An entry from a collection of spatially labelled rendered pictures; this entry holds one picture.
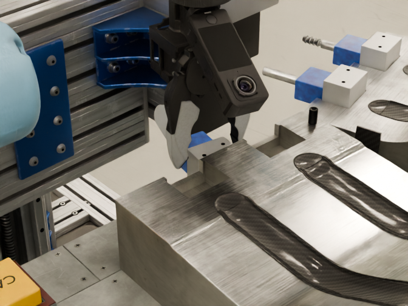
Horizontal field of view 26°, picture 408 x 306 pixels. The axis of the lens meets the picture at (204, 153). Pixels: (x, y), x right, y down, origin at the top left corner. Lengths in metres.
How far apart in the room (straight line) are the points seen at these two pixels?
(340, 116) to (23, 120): 0.60
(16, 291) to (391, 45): 0.59
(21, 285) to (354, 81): 0.47
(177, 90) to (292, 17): 2.36
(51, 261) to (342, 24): 2.41
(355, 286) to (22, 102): 0.37
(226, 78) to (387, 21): 2.44
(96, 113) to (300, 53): 1.86
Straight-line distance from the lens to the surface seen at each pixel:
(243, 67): 0.89
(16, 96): 0.52
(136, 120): 1.28
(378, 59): 1.16
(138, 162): 2.47
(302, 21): 3.24
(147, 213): 0.84
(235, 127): 1.00
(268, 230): 0.84
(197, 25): 0.90
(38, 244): 1.44
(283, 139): 0.98
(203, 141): 1.03
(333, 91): 1.08
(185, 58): 0.92
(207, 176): 0.92
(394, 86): 1.14
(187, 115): 0.95
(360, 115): 1.07
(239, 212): 0.85
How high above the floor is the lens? 1.41
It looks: 34 degrees down
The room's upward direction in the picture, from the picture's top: straight up
